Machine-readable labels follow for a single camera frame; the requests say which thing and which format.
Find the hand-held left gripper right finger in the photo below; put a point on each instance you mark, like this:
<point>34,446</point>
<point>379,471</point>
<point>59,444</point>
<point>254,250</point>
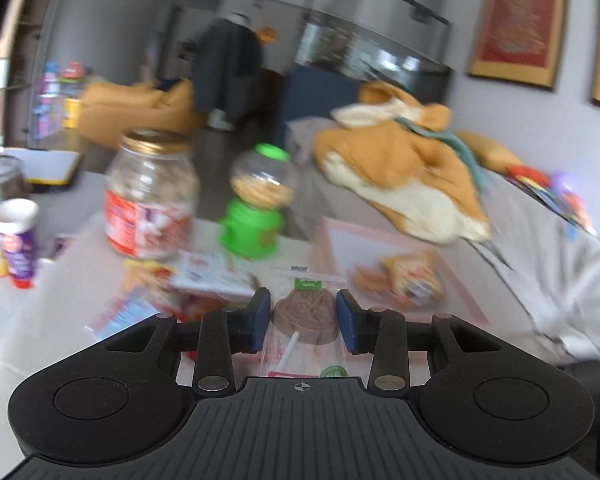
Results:
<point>347,325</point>

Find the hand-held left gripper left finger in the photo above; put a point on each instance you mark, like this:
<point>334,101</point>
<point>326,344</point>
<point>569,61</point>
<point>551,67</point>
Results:
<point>260,321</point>

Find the chocolate lollipop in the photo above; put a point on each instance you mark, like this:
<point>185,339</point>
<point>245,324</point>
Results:
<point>305,316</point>

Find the white snack packet red print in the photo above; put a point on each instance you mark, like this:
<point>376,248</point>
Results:
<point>210,272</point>

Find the pink cardboard box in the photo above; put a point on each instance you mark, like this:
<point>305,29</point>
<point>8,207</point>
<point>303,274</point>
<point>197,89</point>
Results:
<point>345,245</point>

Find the blue white snack packet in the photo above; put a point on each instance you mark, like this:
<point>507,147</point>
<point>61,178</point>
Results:
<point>125,312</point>

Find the orange yellow snack packet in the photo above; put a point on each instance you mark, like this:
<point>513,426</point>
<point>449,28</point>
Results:
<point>407,275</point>

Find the green candy dispenser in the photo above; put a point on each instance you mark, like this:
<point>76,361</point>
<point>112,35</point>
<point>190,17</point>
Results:
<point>250,230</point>

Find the plastic jar with red label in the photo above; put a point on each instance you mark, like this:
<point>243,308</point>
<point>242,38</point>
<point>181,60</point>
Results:
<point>150,200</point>

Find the orange and cream blanket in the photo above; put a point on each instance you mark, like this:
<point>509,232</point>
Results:
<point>400,170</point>

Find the white tablecloth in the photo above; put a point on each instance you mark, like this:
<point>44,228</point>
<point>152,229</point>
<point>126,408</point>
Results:
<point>55,325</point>

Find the grey sofa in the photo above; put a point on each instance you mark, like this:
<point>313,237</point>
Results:
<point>555,280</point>

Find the dark blue cabinet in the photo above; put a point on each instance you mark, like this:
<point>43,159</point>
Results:
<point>310,95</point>

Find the colourful toys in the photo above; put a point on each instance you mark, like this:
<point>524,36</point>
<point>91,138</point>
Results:
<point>560,195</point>

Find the purple tube with white cap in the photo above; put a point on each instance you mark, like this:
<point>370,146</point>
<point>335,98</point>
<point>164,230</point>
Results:
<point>19,250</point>

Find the orange beanbag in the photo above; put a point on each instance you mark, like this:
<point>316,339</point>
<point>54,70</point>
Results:
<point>125,107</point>

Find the dark coat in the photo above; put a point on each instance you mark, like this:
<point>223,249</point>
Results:
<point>227,65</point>

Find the white board with yellow edge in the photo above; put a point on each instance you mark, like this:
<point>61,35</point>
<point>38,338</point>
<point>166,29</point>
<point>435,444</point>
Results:
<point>45,167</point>

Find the glass jar with dark contents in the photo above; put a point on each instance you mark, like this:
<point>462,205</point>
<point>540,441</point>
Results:
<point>12,180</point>

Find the glass aquarium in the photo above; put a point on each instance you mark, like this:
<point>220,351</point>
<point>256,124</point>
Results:
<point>375,35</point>

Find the red topped baby bottle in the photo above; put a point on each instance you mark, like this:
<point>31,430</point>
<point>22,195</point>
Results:
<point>71,95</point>

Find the wooden shelf cabinet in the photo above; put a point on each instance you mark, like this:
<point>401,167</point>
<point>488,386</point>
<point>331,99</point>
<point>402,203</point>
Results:
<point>17,35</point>

